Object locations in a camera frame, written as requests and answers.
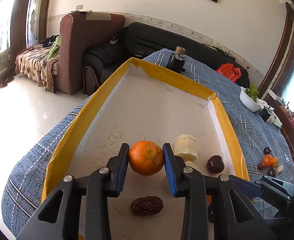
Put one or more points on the patterned blanket couch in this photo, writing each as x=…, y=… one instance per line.
x=40, y=62

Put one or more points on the red date in tray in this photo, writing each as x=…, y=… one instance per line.
x=146, y=206

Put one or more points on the small orange near tray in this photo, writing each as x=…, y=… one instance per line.
x=208, y=197

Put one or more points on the large orange with leaf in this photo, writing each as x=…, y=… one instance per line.
x=146, y=158

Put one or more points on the black box holder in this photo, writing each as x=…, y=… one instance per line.
x=264, y=113

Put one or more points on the white peeled fruit chunk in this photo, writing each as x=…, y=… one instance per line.
x=279, y=169

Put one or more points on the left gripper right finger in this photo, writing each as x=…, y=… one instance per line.
x=188, y=183

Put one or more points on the dark plum behind orange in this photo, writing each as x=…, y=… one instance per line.
x=271, y=172

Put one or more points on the yellow-orange mandarin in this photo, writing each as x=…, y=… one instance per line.
x=274, y=161

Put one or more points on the black leather sofa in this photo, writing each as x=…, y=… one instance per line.
x=140, y=40

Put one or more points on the yellow cardboard tray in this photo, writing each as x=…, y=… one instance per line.
x=142, y=101

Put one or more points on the white and green cloth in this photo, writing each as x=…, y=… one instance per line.
x=273, y=118

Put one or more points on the red plastic bag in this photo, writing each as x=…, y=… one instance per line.
x=229, y=71

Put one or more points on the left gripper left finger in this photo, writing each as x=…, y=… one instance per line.
x=106, y=182

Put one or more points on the orange mandarin middle left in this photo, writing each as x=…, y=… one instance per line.
x=267, y=160

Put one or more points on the red jujube date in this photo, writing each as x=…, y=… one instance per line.
x=261, y=166

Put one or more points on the wooden door with glass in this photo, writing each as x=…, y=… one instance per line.
x=22, y=24

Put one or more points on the wooden window sill cabinet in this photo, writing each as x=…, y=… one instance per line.
x=278, y=75

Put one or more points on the black bottle with cork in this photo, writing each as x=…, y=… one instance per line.
x=176, y=61

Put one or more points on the white bowl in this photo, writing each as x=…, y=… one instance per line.
x=248, y=102

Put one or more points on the dark plum in tray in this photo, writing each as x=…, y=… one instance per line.
x=215, y=164

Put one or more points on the green lettuce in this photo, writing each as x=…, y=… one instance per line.
x=252, y=92

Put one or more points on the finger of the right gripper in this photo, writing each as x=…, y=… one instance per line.
x=251, y=190

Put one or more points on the dark purple plum far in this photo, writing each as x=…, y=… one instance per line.
x=267, y=150

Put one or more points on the maroon armchair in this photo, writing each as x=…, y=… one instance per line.
x=78, y=31

